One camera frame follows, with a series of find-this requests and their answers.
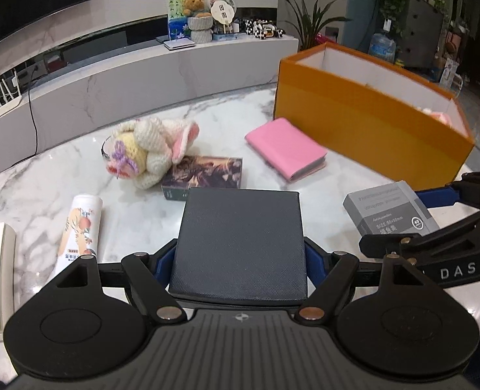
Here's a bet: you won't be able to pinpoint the large water bottle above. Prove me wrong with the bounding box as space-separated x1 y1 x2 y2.
367 30 397 64

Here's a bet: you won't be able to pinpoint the small brown teddy bear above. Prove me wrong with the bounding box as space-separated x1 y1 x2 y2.
182 0 207 19

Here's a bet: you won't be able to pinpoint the small teddy in basket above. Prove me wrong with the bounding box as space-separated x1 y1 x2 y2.
166 0 208 46

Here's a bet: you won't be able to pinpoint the grey drawer cabinet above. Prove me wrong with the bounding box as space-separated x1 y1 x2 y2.
398 0 444 70

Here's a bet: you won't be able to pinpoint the white lotion tube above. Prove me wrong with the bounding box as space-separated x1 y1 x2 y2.
55 194 103 283

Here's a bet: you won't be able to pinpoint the black cable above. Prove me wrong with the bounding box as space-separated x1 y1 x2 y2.
27 64 40 156

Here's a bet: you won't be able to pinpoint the small grey carton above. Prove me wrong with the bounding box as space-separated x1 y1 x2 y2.
342 180 441 239

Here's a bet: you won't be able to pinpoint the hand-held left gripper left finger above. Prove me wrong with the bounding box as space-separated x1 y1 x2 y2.
47 238 186 322

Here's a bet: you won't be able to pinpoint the black white checkered ornaments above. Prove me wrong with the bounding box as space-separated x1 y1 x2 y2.
239 18 288 41

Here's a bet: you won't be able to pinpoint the long leaf potted plant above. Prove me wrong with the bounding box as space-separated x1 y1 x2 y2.
272 0 353 52

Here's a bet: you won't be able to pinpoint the grey laptop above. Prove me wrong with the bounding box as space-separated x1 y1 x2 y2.
162 36 196 52

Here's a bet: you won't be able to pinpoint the round pink mirror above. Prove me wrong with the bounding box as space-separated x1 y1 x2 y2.
100 136 121 163

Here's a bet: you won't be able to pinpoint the black television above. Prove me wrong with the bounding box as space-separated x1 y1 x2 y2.
0 0 93 54

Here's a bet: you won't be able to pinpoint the white router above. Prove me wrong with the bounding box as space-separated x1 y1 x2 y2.
0 71 23 121

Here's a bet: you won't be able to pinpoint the dark grey box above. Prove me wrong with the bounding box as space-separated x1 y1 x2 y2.
167 187 309 308

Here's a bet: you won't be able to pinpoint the round paper fan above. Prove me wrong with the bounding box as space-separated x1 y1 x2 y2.
209 0 238 35

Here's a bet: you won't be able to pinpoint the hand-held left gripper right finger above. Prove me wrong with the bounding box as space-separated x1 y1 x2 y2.
296 238 432 322

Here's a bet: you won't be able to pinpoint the white crochet bunny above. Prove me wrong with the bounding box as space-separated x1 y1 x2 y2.
105 116 201 190

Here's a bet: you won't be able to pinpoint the pink leather notebook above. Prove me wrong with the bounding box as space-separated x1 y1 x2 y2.
244 116 328 184

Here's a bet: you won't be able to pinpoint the white marble tv cabinet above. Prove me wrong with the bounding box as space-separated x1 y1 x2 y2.
0 14 300 179

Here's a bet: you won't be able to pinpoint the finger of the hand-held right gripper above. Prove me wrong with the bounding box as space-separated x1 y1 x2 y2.
412 169 480 212
358 207 480 260

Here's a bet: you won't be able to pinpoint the orange cardboard box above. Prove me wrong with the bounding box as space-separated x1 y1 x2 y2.
273 41 477 190

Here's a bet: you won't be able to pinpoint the dark printed box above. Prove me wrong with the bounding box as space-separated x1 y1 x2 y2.
161 155 244 202

